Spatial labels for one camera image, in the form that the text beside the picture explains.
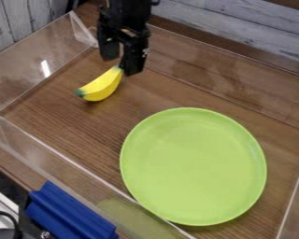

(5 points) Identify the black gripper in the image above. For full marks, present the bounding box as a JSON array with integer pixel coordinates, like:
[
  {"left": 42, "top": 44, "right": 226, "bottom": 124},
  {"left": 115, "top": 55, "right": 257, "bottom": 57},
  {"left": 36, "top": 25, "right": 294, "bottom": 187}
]
[{"left": 98, "top": 0, "right": 153, "bottom": 77}]

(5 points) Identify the yellow toy banana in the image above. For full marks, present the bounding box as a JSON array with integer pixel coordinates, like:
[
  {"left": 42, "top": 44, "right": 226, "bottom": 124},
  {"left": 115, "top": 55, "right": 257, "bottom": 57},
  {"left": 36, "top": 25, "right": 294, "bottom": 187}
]
[{"left": 75, "top": 66, "right": 123, "bottom": 102}]

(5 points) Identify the green round plate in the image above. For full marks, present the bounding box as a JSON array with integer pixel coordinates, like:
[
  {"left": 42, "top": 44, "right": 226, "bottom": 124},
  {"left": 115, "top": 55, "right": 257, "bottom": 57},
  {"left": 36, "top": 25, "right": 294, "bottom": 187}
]
[{"left": 121, "top": 107, "right": 268, "bottom": 226}]

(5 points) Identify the clear acrylic enclosure wall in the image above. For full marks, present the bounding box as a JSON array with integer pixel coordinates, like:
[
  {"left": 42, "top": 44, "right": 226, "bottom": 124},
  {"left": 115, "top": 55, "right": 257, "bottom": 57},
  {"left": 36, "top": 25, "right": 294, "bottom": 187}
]
[{"left": 0, "top": 7, "right": 299, "bottom": 239}]

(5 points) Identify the black cable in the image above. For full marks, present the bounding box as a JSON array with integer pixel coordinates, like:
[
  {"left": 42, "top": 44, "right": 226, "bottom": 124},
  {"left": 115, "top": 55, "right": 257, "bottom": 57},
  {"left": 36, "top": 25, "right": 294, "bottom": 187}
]
[{"left": 0, "top": 210, "right": 26, "bottom": 239}]

